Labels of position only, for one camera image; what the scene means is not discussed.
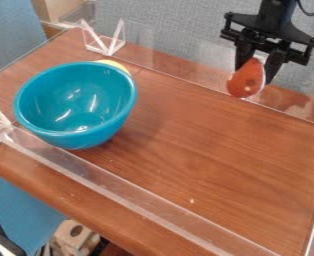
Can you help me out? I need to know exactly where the white block with hole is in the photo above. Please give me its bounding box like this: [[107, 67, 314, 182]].
[[51, 219, 100, 256]]

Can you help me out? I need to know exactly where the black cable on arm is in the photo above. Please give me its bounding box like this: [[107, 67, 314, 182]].
[[297, 0, 314, 17]]

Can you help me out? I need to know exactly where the brown and white toy mushroom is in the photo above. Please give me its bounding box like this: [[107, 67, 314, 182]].
[[227, 57, 266, 98]]

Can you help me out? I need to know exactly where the blue bowl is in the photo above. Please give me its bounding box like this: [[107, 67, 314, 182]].
[[13, 61, 138, 150]]

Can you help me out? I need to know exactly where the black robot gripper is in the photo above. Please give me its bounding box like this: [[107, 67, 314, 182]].
[[220, 0, 314, 84]]

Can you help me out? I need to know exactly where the clear acrylic front barrier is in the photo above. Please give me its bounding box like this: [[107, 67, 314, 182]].
[[0, 124, 279, 256]]

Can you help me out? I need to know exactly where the yellow object behind bowl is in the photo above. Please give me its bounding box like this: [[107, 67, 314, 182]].
[[93, 59, 131, 75]]

